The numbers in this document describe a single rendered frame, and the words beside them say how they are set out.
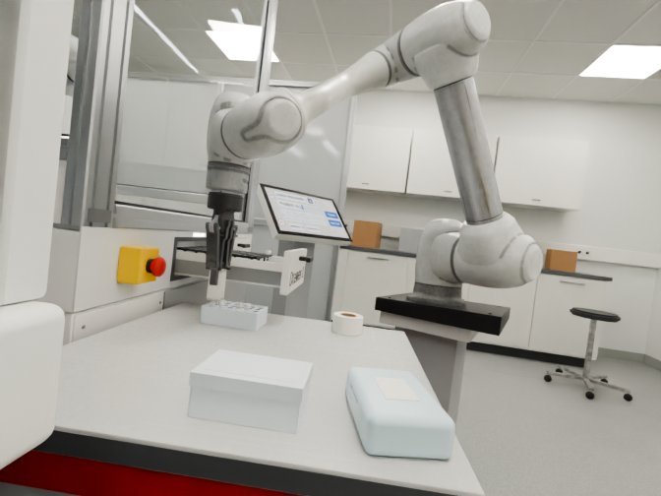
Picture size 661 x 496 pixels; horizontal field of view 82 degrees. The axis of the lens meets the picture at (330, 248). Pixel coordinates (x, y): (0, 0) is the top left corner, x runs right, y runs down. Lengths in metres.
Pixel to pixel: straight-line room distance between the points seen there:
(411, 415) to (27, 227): 0.37
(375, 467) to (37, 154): 0.39
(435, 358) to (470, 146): 0.63
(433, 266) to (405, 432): 0.87
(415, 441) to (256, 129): 0.52
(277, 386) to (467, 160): 0.81
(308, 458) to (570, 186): 4.45
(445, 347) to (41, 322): 1.09
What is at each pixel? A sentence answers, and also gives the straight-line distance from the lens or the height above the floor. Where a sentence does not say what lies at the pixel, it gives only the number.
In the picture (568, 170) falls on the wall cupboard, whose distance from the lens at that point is 4.73.
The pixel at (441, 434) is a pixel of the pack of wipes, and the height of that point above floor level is 0.79.
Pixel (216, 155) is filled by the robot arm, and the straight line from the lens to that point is 0.85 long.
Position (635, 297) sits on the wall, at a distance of 5.40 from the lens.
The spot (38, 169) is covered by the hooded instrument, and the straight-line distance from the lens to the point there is 0.34.
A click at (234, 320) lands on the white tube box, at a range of 0.85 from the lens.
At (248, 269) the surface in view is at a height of 0.87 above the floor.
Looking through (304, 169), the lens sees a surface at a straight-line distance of 2.81.
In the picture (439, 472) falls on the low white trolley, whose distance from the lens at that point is 0.45.
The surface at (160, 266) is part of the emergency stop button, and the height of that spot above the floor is 0.88.
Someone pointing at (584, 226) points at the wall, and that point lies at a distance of 5.13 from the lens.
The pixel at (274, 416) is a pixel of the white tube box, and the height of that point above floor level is 0.78.
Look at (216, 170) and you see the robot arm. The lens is 0.84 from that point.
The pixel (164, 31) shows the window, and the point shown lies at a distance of 1.03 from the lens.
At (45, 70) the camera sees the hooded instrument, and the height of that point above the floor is 1.07.
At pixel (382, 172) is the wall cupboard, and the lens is 4.38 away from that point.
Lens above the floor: 0.98
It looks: 2 degrees down
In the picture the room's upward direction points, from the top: 7 degrees clockwise
